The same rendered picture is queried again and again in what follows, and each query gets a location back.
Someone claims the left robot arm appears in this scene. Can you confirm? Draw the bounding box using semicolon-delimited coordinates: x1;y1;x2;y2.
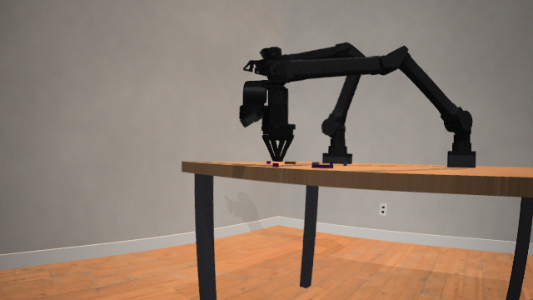
239;46;476;155

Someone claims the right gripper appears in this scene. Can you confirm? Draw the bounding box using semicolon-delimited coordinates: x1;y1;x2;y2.
243;60;269;76

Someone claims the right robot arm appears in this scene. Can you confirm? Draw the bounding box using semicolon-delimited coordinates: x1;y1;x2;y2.
258;42;366;158

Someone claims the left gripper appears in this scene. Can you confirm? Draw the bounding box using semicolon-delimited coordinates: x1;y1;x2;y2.
262;105;296;162

